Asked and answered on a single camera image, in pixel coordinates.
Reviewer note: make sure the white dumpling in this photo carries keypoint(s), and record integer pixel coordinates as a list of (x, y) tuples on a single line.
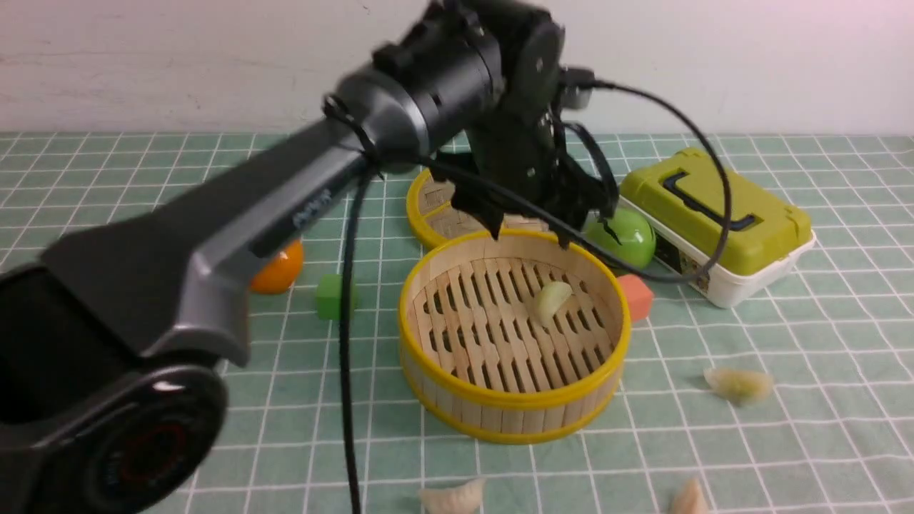
[(466, 498), (690, 499)]

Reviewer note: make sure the white box green lid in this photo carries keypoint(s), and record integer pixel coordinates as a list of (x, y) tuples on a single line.
[(682, 198)]

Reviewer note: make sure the bamboo steamer tray yellow rim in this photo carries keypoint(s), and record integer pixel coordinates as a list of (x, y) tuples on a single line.
[(476, 358)]

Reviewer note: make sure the green foam cube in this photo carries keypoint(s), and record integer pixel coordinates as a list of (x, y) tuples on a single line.
[(329, 293)]

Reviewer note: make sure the pale green dumpling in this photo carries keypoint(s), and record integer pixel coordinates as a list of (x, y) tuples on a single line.
[(739, 387)]

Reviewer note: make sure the white dumpling front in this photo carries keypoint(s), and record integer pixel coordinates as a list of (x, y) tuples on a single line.
[(466, 498)]

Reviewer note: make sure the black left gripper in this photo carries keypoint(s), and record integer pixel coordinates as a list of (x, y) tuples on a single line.
[(556, 165)]

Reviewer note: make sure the left robot arm dark grey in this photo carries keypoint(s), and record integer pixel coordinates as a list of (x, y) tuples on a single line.
[(110, 337)]

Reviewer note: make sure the greenish dumpling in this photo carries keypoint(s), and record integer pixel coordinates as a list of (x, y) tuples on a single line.
[(549, 300)]

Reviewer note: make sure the woven steamer lid yellow rim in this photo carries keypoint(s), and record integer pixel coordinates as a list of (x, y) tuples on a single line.
[(432, 218)]

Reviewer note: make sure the orange foam cube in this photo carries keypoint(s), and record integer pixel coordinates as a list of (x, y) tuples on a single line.
[(639, 297)]

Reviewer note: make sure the tablecloth green white grid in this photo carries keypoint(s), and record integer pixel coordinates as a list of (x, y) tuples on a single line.
[(836, 335)]

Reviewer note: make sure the orange red pear toy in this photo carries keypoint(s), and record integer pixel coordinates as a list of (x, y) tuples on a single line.
[(282, 272)]

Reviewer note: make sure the green apple toy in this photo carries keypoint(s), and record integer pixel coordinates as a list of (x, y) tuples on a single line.
[(627, 236)]

